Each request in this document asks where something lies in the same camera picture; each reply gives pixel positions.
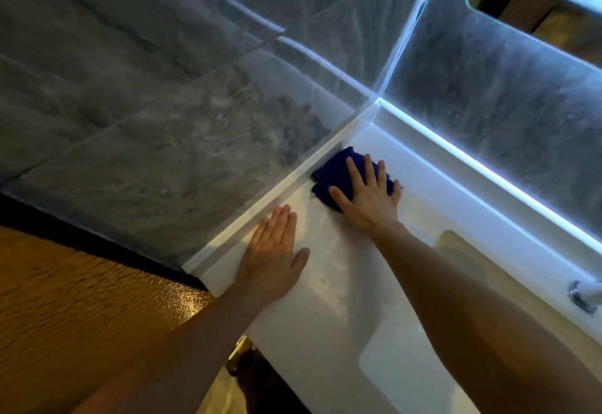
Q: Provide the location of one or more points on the brass metal fitting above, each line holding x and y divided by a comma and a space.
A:
240, 355

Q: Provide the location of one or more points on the person's left little finger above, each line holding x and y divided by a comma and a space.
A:
257, 232

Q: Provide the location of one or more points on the person's right forearm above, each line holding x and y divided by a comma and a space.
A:
470, 324

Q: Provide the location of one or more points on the white sink vanity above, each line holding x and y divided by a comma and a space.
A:
338, 333

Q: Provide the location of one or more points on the person's left hand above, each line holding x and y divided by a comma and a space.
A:
270, 268

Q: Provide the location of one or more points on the backlit wall mirror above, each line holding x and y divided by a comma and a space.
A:
498, 117

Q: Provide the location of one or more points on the person's left forearm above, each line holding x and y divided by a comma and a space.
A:
188, 357

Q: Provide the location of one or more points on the person's right thumb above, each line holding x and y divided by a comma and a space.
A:
340, 198

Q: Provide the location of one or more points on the blue cleaning cloth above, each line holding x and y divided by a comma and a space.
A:
336, 171

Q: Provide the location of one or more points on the person's left thumb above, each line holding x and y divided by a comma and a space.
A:
301, 258

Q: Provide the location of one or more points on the person's right middle finger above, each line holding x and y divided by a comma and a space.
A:
370, 171

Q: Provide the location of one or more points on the person's right little finger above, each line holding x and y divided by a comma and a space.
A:
396, 192

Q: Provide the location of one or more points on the person's right hand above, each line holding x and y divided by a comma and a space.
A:
371, 206

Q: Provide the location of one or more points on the person's left middle finger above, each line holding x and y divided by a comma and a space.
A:
279, 225

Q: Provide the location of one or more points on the chrome faucet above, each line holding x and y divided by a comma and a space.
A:
585, 295

